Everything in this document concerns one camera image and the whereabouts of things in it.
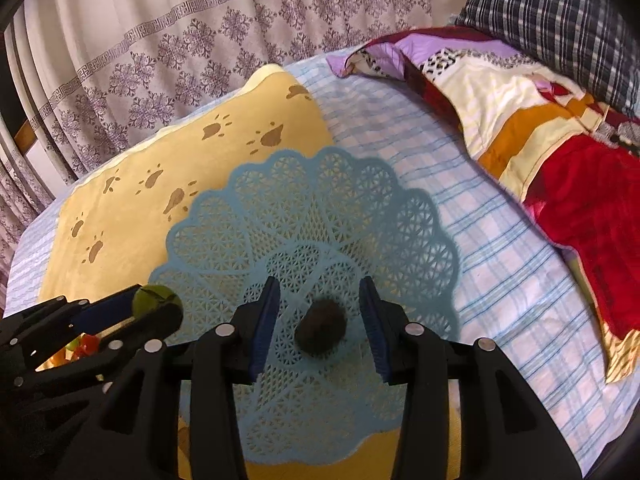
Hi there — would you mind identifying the large green fruit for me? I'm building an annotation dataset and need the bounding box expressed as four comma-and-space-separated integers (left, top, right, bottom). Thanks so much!
131, 284, 177, 320

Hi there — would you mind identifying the dark brown fruit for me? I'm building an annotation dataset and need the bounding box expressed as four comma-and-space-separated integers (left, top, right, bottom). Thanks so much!
294, 298, 347, 356

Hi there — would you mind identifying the orange fruit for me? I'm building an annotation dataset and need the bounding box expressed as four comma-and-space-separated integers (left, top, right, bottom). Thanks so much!
37, 347, 73, 372

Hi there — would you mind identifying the red tomato left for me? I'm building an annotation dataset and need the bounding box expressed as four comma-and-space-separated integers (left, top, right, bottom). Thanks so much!
75, 334, 101, 358

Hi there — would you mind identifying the yellow paw print towel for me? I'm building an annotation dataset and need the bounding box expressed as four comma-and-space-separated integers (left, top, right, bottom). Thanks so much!
39, 65, 400, 479

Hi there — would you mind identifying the blue plaid bed sheet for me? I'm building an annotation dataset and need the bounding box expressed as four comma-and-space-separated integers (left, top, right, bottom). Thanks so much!
3, 44, 639, 476

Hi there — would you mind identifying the blue lace plastic basket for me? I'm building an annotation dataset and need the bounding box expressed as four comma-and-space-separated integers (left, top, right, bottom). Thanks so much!
150, 148, 460, 465

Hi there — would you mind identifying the purple patterned curtain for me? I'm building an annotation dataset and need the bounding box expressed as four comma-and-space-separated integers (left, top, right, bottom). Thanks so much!
1, 0, 432, 314

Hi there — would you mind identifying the dark plaid pillow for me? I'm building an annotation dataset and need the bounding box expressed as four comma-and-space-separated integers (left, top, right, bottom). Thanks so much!
457, 0, 639, 116

